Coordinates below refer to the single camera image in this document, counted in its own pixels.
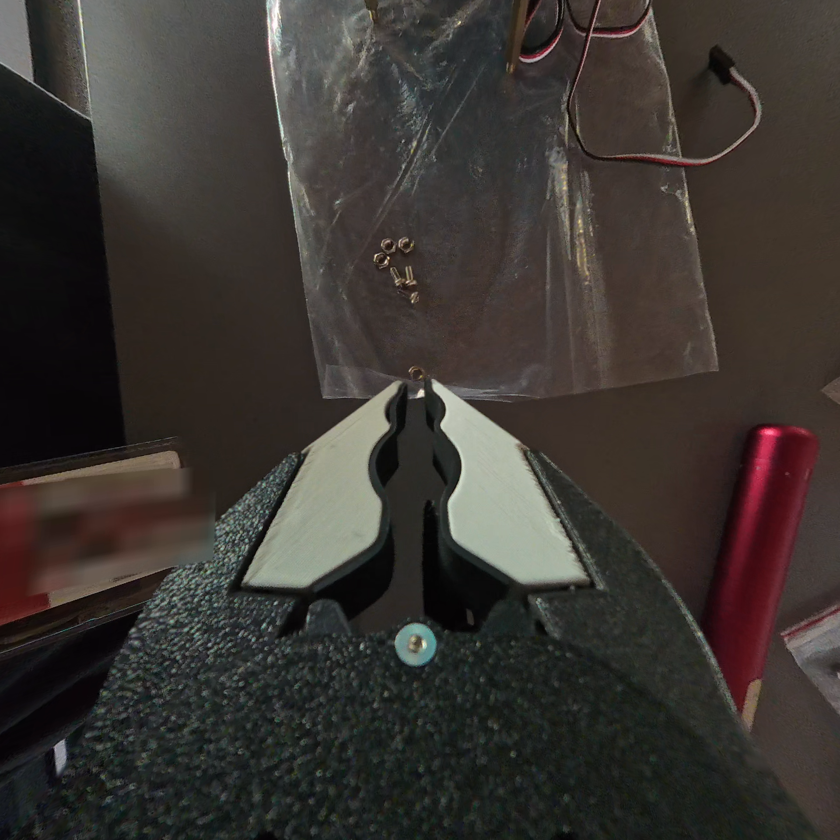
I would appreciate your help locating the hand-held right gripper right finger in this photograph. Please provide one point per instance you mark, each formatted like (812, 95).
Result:
(512, 518)

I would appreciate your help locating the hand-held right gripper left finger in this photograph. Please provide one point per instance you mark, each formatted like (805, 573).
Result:
(315, 518)

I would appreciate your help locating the silver screws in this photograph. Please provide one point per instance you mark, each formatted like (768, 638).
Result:
(387, 246)

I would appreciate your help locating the dark grey desk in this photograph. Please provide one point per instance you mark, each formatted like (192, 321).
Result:
(197, 262)

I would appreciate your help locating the dark red metal tube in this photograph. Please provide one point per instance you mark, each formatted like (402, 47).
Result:
(761, 525)

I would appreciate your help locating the large clear plastic bag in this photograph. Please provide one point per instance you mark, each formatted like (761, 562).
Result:
(492, 229)

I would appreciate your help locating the clear bag with red zip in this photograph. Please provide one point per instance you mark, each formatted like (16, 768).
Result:
(814, 649)

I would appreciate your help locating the person's black clothing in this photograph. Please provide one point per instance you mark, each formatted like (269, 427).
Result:
(52, 262)

